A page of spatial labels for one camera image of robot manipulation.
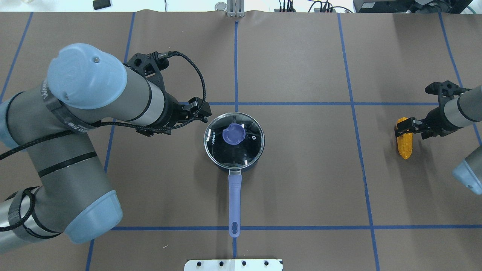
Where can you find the black gripper corn side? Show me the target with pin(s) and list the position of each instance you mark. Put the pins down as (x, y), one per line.
(437, 117)

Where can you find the black gripper lid side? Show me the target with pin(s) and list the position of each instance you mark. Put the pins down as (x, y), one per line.
(170, 111)

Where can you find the yellow corn cob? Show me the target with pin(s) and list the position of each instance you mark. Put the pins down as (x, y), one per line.
(405, 145)

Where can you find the glass pot lid blue knob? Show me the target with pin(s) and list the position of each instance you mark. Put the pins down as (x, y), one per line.
(234, 141)

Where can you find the grey robot arm lid side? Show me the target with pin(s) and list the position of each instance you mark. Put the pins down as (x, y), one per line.
(85, 88)

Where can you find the dark blue saucepan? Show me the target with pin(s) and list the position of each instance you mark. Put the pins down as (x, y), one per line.
(235, 179)

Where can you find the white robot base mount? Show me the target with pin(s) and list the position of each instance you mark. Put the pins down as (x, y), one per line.
(234, 265)

